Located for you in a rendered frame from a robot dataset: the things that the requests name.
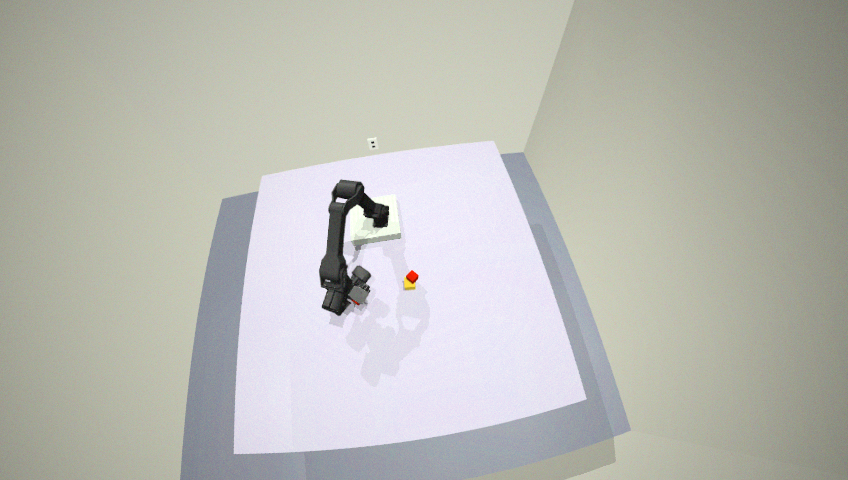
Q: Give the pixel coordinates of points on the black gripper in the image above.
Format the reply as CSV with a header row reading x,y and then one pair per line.
x,y
359,275

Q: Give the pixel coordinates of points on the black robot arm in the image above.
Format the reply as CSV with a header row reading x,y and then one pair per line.
x,y
333,266

